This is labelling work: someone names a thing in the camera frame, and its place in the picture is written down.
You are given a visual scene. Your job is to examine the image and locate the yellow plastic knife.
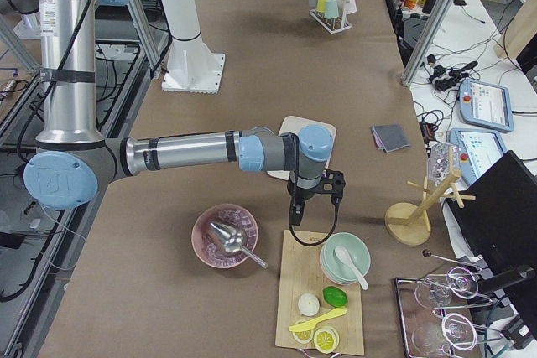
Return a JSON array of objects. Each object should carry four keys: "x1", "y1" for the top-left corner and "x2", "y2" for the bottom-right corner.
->
[{"x1": 288, "y1": 307, "x2": 347, "y2": 333}]

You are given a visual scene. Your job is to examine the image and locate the grey folded cloth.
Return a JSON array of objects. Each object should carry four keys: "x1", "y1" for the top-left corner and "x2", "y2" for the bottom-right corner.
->
[{"x1": 371, "y1": 124, "x2": 410, "y2": 153}]

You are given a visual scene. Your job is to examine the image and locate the stacked green bowls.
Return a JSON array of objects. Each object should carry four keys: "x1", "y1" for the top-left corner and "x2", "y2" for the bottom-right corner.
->
[{"x1": 320, "y1": 231, "x2": 373, "y2": 285}]

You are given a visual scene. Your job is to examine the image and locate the lemon half slice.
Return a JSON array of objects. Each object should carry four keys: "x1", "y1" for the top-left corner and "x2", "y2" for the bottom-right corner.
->
[{"x1": 292, "y1": 329, "x2": 314, "y2": 345}]

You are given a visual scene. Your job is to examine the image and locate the metal ice scoop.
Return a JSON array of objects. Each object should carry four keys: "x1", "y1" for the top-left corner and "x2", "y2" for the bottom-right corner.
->
[{"x1": 208, "y1": 221, "x2": 269, "y2": 269}]

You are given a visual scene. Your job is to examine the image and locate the white ceramic spoon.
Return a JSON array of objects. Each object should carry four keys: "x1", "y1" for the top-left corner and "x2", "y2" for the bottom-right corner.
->
[{"x1": 335, "y1": 245, "x2": 369, "y2": 290}]

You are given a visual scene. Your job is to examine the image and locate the green cup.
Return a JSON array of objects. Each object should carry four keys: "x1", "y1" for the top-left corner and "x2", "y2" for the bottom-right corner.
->
[{"x1": 323, "y1": 0, "x2": 339, "y2": 20}]

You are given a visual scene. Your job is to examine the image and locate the wine glass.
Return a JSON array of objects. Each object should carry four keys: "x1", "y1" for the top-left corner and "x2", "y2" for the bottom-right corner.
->
[
  {"x1": 414, "y1": 267, "x2": 478, "y2": 309},
  {"x1": 411, "y1": 313, "x2": 477, "y2": 357}
]

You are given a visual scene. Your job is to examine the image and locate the white steamed bun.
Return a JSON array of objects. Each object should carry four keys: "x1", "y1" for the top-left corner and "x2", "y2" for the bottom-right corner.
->
[{"x1": 297, "y1": 293, "x2": 321, "y2": 317}]

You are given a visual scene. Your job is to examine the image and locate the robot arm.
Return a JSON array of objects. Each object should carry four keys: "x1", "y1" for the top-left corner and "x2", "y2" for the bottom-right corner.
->
[{"x1": 23, "y1": 0, "x2": 344, "y2": 226}]

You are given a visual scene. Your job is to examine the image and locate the aluminium frame post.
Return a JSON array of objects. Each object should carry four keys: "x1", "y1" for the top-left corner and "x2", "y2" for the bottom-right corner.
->
[{"x1": 401, "y1": 0, "x2": 452, "y2": 87}]

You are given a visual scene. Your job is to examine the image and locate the pink ribbed bowl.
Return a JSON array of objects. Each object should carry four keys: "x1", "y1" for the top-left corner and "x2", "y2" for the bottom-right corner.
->
[{"x1": 191, "y1": 203, "x2": 258, "y2": 269}]

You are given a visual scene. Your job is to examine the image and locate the wooden mug tree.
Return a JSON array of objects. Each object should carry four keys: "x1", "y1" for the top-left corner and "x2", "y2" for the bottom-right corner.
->
[{"x1": 384, "y1": 169, "x2": 476, "y2": 246}]

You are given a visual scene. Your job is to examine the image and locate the yellow cup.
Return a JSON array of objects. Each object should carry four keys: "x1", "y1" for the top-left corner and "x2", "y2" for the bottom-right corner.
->
[{"x1": 315, "y1": 0, "x2": 328, "y2": 13}]

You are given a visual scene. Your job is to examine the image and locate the white wire cup rack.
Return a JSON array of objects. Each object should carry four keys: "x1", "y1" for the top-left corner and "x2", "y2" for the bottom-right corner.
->
[{"x1": 309, "y1": 0, "x2": 357, "y2": 34}]

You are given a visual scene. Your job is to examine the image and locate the wire glass rack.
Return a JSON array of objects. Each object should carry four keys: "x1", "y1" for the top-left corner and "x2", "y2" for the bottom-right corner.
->
[{"x1": 394, "y1": 277, "x2": 506, "y2": 357}]

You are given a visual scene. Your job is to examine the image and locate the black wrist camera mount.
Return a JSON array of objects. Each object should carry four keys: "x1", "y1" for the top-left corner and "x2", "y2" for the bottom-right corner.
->
[{"x1": 314, "y1": 169, "x2": 346, "y2": 206}]

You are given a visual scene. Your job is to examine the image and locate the cream rabbit tray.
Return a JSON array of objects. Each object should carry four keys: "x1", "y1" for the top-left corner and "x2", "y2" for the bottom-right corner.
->
[{"x1": 267, "y1": 116, "x2": 336, "y2": 180}]

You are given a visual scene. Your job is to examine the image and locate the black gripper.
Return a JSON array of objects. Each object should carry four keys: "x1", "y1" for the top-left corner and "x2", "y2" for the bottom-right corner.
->
[{"x1": 287, "y1": 180, "x2": 314, "y2": 226}]

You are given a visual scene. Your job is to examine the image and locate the blue teach pendant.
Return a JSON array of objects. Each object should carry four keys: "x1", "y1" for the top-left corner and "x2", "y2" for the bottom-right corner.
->
[
  {"x1": 459, "y1": 78, "x2": 514, "y2": 132},
  {"x1": 448, "y1": 128, "x2": 507, "y2": 185}
]

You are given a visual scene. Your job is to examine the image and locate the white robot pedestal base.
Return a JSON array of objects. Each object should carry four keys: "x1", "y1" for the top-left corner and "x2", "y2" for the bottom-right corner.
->
[{"x1": 161, "y1": 0, "x2": 225, "y2": 94}]

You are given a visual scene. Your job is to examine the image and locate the bamboo cutting board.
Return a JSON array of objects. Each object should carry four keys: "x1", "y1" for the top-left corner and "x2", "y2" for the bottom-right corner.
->
[{"x1": 275, "y1": 230, "x2": 365, "y2": 355}]

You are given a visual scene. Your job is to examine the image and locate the black monitor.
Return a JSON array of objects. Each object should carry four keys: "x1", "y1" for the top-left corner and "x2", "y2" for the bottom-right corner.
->
[{"x1": 446, "y1": 150, "x2": 536, "y2": 335}]

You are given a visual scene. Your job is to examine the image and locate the green lime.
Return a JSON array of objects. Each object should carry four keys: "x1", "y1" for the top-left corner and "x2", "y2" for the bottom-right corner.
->
[{"x1": 322, "y1": 286, "x2": 348, "y2": 308}]

